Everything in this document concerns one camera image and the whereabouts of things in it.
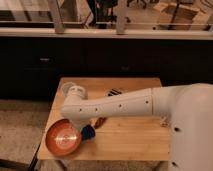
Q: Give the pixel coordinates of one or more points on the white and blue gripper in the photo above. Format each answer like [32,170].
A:
[83,130]

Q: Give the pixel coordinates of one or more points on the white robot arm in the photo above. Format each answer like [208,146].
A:
[189,108]

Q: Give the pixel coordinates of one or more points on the orange ceramic bowl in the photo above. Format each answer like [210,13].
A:
[62,138]

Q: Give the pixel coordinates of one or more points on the red chili pepper toy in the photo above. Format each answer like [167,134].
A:
[100,121]

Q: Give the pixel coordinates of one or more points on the wooden table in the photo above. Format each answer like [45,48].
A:
[118,139]

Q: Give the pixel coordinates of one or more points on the black rectangular bar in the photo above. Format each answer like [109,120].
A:
[113,92]

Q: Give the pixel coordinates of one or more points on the clear plastic cup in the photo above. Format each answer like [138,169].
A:
[64,88]

